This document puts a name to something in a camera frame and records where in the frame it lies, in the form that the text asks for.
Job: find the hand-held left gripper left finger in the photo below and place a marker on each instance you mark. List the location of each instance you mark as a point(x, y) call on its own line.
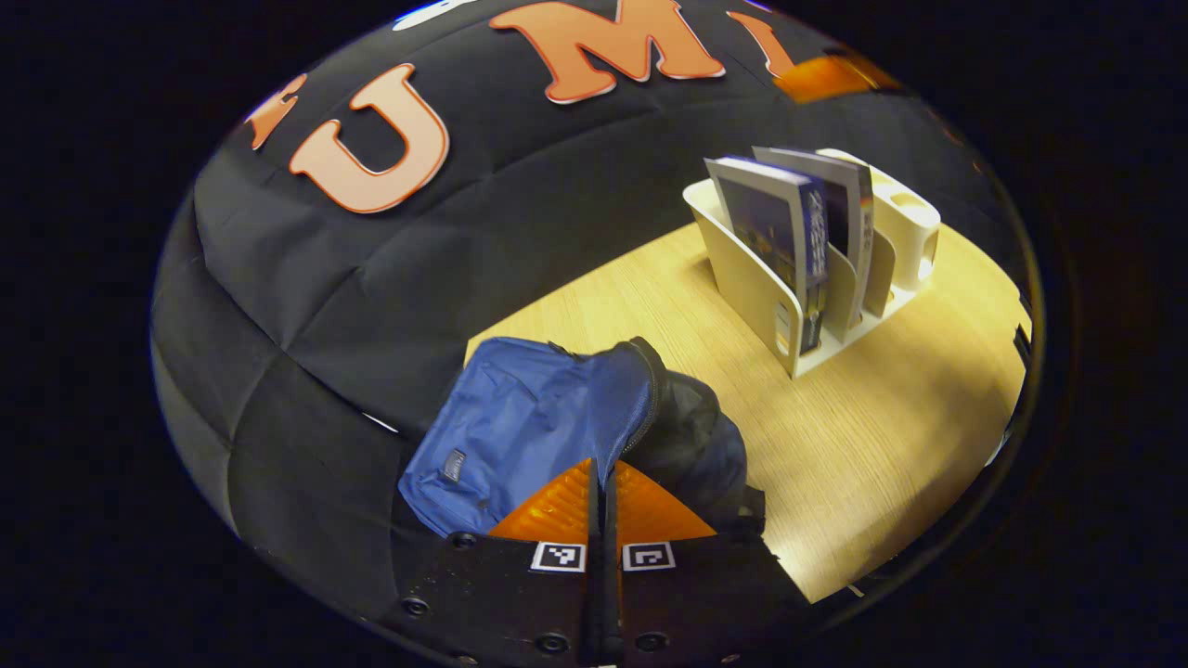
point(592, 594)

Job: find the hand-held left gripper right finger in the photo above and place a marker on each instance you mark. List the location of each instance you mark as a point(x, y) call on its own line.
point(616, 594)

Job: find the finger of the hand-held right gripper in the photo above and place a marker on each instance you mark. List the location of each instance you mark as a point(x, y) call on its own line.
point(817, 79)

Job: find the grey cover book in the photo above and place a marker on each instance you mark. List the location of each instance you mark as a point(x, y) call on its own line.
point(840, 204)

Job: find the blue cover book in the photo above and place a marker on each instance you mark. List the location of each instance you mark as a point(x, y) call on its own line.
point(770, 223)

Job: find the blue schoolbag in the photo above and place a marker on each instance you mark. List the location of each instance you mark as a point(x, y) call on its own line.
point(520, 417)

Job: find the white bookshelf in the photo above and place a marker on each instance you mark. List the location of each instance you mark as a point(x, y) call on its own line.
point(742, 288)

